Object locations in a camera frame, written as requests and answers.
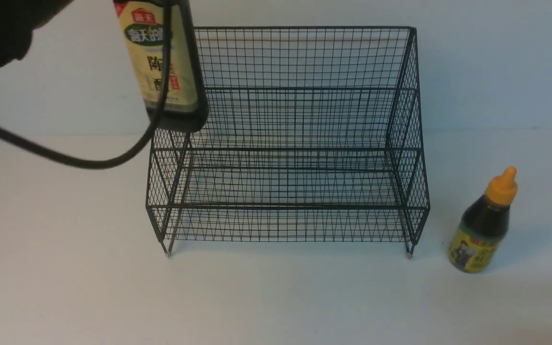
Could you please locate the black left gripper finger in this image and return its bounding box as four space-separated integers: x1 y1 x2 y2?
151 0 209 133

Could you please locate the dark vinegar bottle gold cap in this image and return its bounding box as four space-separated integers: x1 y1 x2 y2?
114 0 197 112

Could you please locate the small sauce bottle orange cap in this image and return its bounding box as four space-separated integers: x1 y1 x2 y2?
448 166 518 274

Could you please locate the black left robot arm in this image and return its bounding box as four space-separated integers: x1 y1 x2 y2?
0 0 209 133

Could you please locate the black wire mesh shelf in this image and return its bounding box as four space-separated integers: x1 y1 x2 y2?
145 26 431 258

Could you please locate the black cable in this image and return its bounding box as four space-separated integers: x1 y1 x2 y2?
0 0 173 170

